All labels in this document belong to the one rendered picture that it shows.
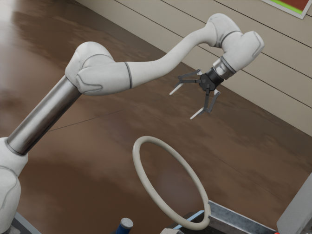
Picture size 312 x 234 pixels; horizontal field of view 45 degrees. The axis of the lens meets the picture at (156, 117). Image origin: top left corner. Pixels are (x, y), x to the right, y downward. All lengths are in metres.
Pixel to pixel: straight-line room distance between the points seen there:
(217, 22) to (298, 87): 6.37
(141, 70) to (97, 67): 0.16
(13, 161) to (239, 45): 1.00
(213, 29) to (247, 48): 0.17
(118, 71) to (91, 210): 2.03
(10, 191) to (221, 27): 1.02
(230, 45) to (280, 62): 6.41
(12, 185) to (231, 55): 0.95
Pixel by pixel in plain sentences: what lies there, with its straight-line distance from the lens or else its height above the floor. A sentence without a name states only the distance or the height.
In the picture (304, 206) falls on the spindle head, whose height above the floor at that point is 1.33.
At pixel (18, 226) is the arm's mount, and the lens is 1.71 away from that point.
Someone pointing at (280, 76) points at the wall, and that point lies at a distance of 7.92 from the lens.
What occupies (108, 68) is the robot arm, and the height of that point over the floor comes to 1.61.
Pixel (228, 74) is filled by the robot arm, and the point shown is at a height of 1.71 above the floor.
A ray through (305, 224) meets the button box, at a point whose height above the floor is 1.31.
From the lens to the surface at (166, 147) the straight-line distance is 1.85.
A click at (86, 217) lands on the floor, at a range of 3.12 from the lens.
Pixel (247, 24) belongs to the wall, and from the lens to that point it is 8.06.
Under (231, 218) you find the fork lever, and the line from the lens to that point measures 1.87.
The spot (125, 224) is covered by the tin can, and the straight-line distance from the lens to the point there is 2.98.
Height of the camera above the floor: 2.04
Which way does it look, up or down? 23 degrees down
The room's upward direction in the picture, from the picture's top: 24 degrees clockwise
